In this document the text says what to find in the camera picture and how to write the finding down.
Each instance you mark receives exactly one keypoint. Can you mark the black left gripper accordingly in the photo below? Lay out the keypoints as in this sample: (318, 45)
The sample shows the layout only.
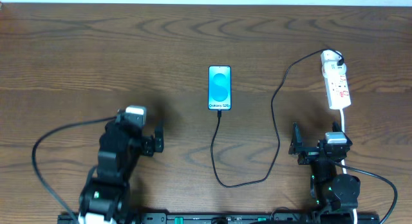
(147, 145)

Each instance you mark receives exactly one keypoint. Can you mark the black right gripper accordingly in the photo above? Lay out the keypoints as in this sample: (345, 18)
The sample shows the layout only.
(313, 152)

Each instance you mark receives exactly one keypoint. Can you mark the blue Galaxy smartphone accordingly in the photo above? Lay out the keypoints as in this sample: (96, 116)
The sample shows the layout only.
(219, 88)

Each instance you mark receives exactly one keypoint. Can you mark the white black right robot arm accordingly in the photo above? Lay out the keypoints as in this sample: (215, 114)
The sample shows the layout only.
(336, 194)

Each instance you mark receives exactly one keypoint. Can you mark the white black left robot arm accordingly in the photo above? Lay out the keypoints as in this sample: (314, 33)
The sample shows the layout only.
(105, 198)

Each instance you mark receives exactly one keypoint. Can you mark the white USB charger plug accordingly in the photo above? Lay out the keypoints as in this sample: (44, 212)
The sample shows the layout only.
(331, 69)

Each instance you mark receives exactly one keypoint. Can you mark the white power strip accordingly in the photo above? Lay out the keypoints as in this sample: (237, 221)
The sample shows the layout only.
(337, 89)

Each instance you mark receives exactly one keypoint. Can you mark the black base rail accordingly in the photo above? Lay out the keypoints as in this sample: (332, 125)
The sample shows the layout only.
(277, 217)

